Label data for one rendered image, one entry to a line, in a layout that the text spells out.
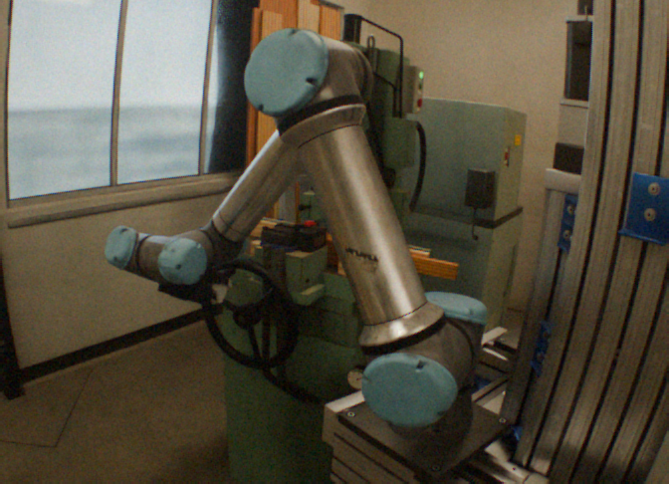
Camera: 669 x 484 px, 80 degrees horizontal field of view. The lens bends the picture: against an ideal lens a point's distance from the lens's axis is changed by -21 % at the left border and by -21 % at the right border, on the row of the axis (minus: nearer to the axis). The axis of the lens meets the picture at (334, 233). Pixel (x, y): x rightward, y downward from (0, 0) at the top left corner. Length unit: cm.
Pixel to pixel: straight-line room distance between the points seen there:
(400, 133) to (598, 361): 96
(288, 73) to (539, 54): 310
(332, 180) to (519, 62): 311
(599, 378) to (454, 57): 320
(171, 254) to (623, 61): 76
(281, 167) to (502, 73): 297
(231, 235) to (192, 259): 10
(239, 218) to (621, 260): 63
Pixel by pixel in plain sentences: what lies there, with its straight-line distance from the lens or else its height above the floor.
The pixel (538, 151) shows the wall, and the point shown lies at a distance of 355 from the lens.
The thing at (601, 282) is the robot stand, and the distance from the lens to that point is 77.
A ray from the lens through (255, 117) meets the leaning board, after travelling 292.
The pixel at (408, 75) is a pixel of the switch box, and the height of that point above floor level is 145.
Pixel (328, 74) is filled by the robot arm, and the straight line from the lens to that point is 59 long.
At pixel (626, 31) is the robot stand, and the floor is 148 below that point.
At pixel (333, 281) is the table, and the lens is 127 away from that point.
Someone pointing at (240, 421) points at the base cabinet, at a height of 31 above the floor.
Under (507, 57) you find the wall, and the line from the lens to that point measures 365.
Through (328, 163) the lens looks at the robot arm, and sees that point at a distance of 59.
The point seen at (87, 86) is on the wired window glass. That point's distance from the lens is 246.
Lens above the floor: 131
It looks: 14 degrees down
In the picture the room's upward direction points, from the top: 4 degrees clockwise
